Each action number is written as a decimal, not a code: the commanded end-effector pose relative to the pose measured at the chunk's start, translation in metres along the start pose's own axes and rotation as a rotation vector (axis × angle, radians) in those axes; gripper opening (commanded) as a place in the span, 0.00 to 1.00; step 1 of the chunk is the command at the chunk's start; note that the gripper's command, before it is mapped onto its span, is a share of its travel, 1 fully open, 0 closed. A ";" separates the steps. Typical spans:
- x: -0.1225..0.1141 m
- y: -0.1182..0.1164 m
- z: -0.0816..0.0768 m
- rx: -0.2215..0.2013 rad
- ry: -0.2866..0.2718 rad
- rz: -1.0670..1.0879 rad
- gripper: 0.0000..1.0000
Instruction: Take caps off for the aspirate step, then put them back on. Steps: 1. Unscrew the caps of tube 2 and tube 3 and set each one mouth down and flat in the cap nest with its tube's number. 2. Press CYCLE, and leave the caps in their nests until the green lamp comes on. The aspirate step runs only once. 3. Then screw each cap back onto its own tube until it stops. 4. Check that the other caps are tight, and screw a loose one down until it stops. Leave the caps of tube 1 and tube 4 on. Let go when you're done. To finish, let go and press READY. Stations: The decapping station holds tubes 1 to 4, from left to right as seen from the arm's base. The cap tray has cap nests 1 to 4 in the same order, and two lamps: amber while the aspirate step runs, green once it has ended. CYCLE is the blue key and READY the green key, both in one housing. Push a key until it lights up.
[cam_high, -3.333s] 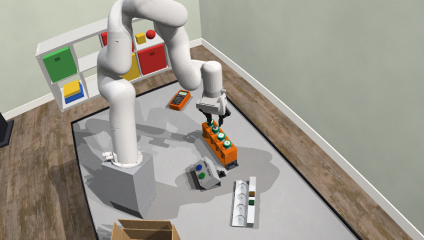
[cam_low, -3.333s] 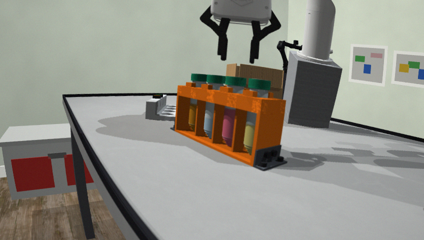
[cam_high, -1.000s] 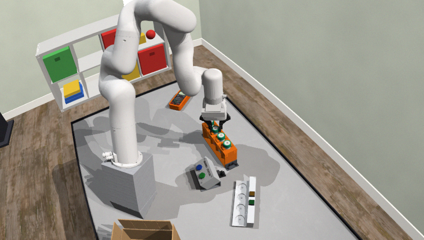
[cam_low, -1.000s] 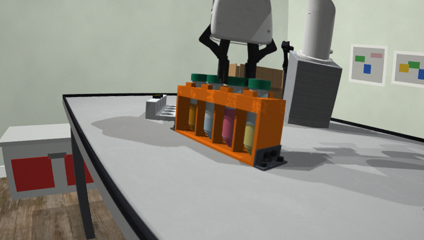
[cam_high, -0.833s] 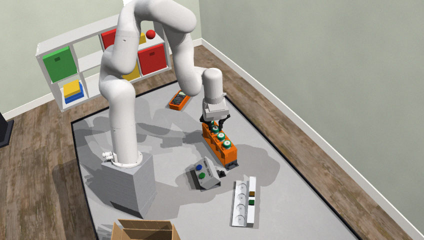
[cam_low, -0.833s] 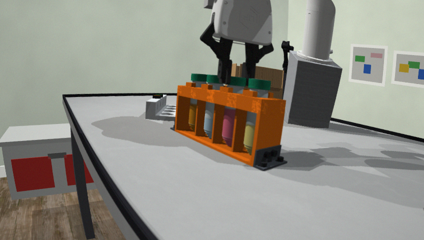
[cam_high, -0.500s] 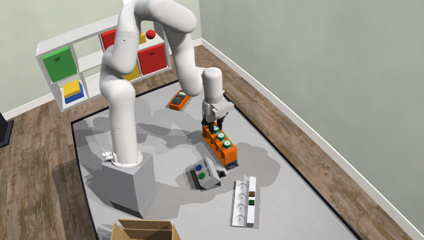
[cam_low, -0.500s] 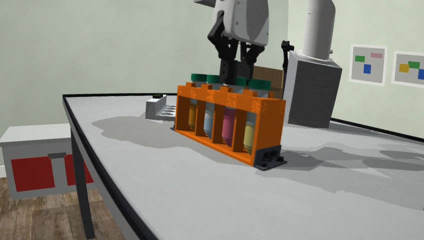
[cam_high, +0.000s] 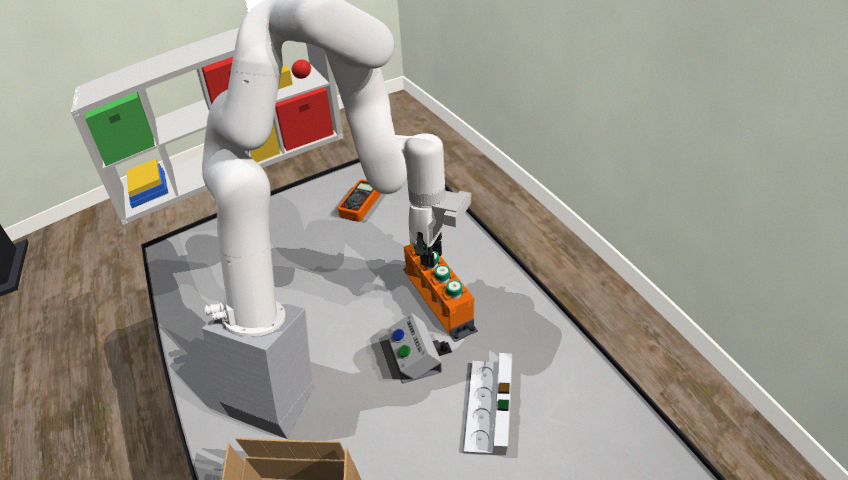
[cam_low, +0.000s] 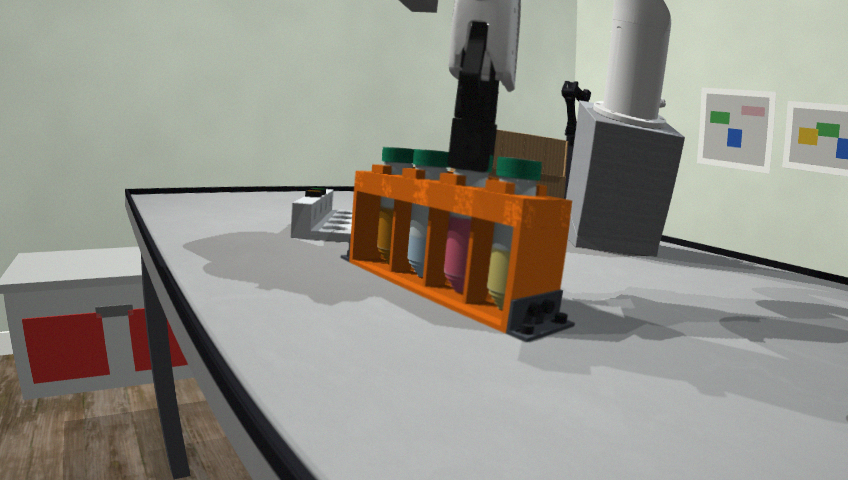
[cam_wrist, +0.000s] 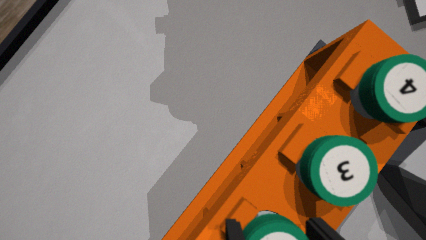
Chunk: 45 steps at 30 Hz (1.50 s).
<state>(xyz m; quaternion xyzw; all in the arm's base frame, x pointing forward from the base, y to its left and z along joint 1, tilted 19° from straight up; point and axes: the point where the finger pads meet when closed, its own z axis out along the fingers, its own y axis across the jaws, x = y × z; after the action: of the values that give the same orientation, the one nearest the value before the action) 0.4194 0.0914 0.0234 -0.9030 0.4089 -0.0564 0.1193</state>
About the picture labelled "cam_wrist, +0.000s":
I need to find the green screw cap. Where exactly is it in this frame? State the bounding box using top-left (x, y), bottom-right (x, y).
top-left (359, 54), bottom-right (426, 123)
top-left (300, 135), bottom-right (378, 207)
top-left (243, 213), bottom-right (309, 240)

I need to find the grey key housing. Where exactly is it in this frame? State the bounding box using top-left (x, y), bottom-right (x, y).
top-left (380, 117), bottom-right (426, 226)

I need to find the black mounting bracket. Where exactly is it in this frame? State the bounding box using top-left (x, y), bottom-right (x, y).
top-left (307, 40), bottom-right (327, 56)

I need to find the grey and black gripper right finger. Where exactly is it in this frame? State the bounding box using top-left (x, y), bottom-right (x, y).
top-left (305, 217), bottom-right (345, 240)

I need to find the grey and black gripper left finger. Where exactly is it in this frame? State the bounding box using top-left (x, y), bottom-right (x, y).
top-left (225, 219), bottom-right (245, 240)

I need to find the black table edge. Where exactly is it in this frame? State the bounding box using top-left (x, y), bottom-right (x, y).
top-left (0, 0), bottom-right (59, 71)

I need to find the orange tube rack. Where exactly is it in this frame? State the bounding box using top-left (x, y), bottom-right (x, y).
top-left (161, 19), bottom-right (417, 240)

